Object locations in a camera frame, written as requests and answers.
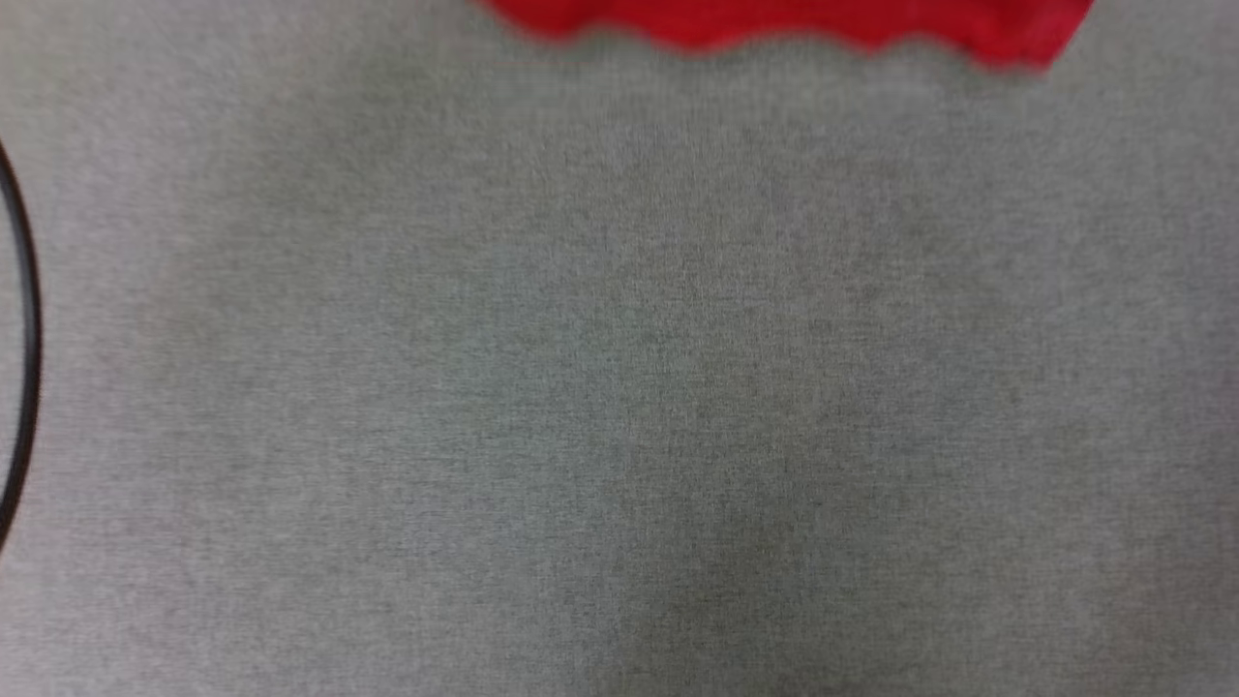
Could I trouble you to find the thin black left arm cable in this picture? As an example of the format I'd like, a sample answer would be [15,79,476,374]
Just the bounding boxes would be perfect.
[0,143,45,555]

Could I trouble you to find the red and white trousers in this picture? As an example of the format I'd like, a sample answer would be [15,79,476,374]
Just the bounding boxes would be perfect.
[477,0,1096,72]

